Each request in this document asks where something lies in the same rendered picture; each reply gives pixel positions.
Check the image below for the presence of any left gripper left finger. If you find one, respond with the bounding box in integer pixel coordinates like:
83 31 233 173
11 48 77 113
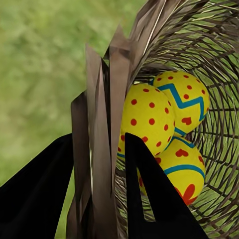
0 133 74 239

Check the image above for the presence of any easter egg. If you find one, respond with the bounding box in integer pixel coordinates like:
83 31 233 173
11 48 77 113
149 70 211 137
136 135 206 206
117 82 175 161

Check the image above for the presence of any wicker basket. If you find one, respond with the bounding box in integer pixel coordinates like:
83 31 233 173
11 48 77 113
66 0 239 239

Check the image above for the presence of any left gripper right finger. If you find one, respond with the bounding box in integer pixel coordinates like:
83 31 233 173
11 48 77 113
124 132 209 239

